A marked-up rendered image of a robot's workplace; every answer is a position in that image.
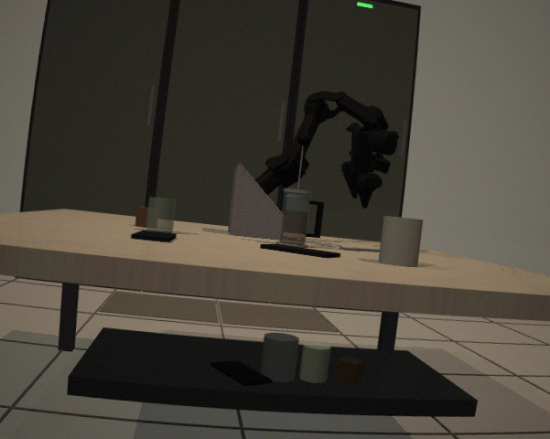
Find black flat shelf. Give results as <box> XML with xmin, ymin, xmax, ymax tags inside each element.
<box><xmin>67</xmin><ymin>327</ymin><xmax>478</xmax><ymax>417</ymax></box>

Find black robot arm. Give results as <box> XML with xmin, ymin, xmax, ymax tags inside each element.
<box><xmin>255</xmin><ymin>91</ymin><xmax>399</xmax><ymax>195</ymax></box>

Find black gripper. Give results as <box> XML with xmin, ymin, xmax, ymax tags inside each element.
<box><xmin>342</xmin><ymin>149</ymin><xmax>383</xmax><ymax>208</ymax></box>

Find glass french press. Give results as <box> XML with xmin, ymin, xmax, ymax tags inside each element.
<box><xmin>276</xmin><ymin>134</ymin><xmax>324</xmax><ymax>248</ymax></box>

